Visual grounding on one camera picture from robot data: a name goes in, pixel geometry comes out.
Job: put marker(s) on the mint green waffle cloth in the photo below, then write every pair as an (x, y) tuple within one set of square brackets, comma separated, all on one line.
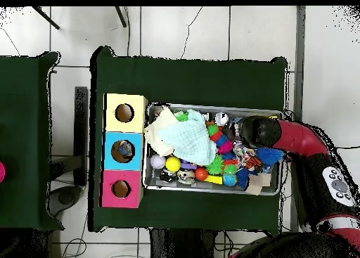
[(191, 140)]

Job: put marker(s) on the cream yellow waffle cloth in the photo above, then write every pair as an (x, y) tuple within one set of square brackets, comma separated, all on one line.
[(156, 137)]

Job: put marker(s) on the multicolour spiky caterpillar toy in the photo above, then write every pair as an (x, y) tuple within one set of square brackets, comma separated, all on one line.
[(222, 140)]

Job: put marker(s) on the crushed red drink can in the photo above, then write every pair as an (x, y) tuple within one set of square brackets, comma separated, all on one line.
[(221, 118)]

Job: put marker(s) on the blue and clear plastic packet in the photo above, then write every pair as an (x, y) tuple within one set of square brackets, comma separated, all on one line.
[(125, 149)]

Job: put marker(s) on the blue fuzzy monster toy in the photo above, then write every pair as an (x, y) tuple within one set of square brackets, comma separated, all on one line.
[(269, 156)]

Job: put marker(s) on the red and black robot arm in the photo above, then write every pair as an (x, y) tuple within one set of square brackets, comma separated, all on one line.
[(303, 140)]

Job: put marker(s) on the wooden box with three holes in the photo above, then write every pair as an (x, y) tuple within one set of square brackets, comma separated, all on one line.
[(135, 123)]

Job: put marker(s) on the yellow smooth ball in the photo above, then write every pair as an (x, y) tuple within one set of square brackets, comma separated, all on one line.
[(173, 164)]

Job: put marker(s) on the pale lavender ball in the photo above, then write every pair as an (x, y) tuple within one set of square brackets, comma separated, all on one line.
[(157, 161)]

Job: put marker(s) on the orange red ball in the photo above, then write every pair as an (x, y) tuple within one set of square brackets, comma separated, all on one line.
[(201, 173)]

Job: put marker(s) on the green spiky ball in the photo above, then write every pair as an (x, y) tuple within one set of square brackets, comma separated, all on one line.
[(215, 164)]

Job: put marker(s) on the dark green tablecloth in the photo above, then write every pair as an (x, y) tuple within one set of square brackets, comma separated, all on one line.
[(182, 80)]

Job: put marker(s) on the plain wooden cube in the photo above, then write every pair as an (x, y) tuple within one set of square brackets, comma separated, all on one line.
[(254, 185)]

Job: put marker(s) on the grey round stand base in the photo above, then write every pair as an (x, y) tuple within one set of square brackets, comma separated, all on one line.
[(66, 199)]

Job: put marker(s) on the black tripod leg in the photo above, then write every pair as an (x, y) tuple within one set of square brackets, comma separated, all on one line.
[(46, 17), (121, 16)]

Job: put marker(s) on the dark green side table cloth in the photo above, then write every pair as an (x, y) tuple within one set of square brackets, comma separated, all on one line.
[(25, 100)]

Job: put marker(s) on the pink plastic cup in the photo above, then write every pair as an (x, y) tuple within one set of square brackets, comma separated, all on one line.
[(1, 172)]

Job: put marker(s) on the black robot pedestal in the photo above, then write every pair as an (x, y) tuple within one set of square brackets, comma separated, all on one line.
[(182, 244)]

